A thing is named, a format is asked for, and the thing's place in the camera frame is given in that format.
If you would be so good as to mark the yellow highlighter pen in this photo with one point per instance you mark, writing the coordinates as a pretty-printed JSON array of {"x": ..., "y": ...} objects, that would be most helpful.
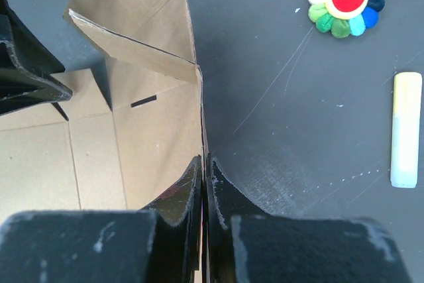
[{"x": 405, "y": 129}]

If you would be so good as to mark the brown cardboard box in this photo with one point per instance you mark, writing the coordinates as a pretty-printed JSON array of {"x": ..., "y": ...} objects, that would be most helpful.
[{"x": 110, "y": 153}]

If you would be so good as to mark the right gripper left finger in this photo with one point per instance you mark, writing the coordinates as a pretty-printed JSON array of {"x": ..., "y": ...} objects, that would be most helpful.
[{"x": 158, "y": 243}]

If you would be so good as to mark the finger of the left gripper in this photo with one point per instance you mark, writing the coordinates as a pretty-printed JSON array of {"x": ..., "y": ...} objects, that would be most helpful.
[{"x": 27, "y": 67}]

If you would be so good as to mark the rainbow flower plush dark petals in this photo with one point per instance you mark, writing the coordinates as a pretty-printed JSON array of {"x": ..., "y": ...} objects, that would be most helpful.
[{"x": 344, "y": 18}]

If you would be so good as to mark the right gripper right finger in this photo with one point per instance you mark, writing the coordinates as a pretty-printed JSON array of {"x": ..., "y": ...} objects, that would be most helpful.
[{"x": 243, "y": 243}]

